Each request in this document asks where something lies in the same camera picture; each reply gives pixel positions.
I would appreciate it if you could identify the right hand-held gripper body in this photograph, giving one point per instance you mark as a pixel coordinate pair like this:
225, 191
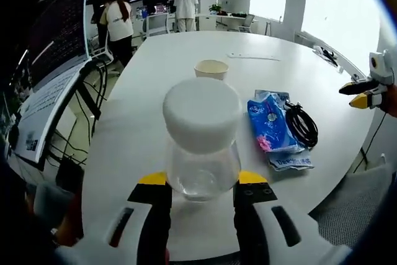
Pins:
383, 66

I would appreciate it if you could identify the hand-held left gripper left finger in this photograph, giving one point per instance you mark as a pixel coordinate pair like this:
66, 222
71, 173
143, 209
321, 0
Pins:
155, 221

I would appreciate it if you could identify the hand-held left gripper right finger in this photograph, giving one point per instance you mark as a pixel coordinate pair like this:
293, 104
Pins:
251, 215

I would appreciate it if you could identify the pale blue packet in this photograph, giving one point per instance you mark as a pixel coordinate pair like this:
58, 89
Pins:
291, 162

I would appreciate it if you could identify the glossy blue snack packet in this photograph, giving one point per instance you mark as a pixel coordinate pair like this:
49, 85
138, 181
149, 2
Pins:
270, 128

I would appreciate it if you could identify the clear plastic water bottle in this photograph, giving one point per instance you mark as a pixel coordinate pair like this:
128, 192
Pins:
201, 113

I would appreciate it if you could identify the printed paper cup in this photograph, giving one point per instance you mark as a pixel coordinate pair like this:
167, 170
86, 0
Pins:
211, 74

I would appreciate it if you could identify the person's left hand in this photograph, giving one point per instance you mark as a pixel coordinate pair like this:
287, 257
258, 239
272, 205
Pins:
167, 257

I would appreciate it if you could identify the small round object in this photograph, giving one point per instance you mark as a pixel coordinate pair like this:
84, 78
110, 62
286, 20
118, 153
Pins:
356, 76

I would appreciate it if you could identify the black gadget pile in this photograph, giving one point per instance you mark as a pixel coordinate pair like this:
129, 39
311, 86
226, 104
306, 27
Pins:
325, 55

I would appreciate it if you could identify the wide bright window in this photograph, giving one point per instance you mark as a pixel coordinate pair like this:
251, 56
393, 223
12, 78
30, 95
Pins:
341, 13

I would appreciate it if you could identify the grey mesh office chair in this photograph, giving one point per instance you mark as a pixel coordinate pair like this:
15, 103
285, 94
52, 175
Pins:
347, 209

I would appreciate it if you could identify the black power adapter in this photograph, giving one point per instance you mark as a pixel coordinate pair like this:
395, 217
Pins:
69, 173

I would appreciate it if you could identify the white table socket panel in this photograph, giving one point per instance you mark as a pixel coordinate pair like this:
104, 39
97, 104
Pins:
254, 56

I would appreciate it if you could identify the mesh swivel chair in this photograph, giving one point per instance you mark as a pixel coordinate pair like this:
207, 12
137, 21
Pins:
248, 22

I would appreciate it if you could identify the white table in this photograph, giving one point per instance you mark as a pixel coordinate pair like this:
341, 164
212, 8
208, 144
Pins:
149, 91

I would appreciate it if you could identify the green potted plant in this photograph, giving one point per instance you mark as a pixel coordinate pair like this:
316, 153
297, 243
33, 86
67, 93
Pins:
215, 8

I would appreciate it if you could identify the open silver laptop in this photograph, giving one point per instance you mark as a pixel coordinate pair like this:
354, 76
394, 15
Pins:
56, 91

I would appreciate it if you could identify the white office chair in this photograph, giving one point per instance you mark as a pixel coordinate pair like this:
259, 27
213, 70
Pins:
104, 51

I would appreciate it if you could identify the white frame chair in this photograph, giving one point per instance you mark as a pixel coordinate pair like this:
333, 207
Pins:
156, 24

